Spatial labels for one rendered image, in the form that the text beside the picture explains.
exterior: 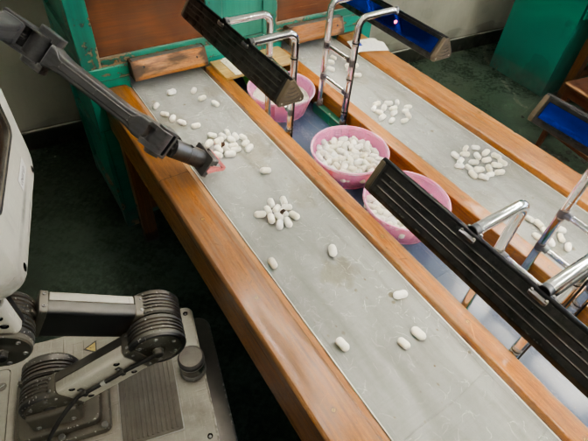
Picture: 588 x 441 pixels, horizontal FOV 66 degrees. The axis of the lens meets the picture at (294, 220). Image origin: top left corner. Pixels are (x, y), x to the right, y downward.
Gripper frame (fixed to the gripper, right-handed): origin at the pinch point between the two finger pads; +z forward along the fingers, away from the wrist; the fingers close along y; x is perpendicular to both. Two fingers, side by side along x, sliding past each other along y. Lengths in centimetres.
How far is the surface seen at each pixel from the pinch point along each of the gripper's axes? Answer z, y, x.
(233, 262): -10.4, -36.0, 9.6
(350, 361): 0, -72, 5
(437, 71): 226, 115, -98
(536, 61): 247, 67, -142
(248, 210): 1.2, -18.8, 2.3
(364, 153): 36.5, -13.5, -28.9
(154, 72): -5, 56, -4
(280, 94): -12.1, -16.0, -30.4
